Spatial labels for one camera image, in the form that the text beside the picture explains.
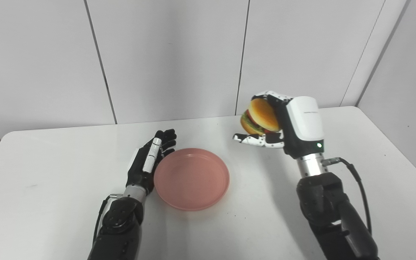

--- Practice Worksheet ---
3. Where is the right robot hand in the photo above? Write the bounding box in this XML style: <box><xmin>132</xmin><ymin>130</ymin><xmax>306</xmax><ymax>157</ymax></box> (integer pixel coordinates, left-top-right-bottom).
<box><xmin>233</xmin><ymin>90</ymin><xmax>325</xmax><ymax>159</ymax></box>

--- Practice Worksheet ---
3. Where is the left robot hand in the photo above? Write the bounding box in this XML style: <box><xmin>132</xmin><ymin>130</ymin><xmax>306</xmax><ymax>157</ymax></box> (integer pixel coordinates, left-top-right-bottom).
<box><xmin>126</xmin><ymin>129</ymin><xmax>177</xmax><ymax>195</ymax></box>

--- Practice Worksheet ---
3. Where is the toy hamburger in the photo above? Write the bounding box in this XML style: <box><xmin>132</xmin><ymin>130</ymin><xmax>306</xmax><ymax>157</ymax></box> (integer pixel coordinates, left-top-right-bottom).
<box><xmin>240</xmin><ymin>98</ymin><xmax>281</xmax><ymax>135</ymax></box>

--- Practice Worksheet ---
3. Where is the pink plate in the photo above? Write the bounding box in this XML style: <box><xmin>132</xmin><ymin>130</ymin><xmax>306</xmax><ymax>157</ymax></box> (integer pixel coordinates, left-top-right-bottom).
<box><xmin>153</xmin><ymin>148</ymin><xmax>230</xmax><ymax>211</ymax></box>

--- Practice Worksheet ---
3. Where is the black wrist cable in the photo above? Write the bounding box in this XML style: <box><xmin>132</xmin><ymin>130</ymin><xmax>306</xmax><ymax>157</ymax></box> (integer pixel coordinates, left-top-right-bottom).
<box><xmin>321</xmin><ymin>157</ymin><xmax>372</xmax><ymax>235</ymax></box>
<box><xmin>92</xmin><ymin>194</ymin><xmax>122</xmax><ymax>250</ymax></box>

